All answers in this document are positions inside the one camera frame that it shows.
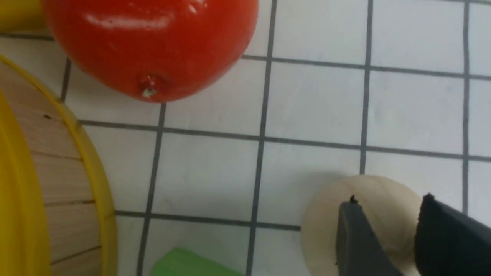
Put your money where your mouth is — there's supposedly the white beige bun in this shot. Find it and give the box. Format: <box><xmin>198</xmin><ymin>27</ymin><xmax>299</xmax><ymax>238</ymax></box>
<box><xmin>301</xmin><ymin>175</ymin><xmax>422</xmax><ymax>276</ymax></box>

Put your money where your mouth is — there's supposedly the woven bamboo steamer lid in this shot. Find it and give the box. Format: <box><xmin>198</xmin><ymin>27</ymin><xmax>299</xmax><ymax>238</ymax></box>
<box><xmin>0</xmin><ymin>0</ymin><xmax>47</xmax><ymax>33</ymax></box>

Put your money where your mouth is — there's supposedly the green cube block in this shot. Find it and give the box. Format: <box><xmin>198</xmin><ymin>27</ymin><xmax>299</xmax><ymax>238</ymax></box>
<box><xmin>150</xmin><ymin>248</ymin><xmax>243</xmax><ymax>276</ymax></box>

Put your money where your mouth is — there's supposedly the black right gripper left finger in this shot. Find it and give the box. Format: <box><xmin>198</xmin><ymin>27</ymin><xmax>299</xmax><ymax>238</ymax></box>
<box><xmin>336</xmin><ymin>196</ymin><xmax>402</xmax><ymax>276</ymax></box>

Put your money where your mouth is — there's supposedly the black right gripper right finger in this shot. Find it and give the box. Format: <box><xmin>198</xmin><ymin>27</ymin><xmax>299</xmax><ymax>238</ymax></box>
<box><xmin>414</xmin><ymin>194</ymin><xmax>491</xmax><ymax>276</ymax></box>

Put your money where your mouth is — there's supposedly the red tomato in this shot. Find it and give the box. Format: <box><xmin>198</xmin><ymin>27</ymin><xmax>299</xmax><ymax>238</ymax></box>
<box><xmin>40</xmin><ymin>0</ymin><xmax>259</xmax><ymax>102</ymax></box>

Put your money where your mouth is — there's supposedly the bamboo steamer tray yellow rim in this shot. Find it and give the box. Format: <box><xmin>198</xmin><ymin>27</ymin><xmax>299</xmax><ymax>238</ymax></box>
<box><xmin>0</xmin><ymin>57</ymin><xmax>118</xmax><ymax>276</ymax></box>

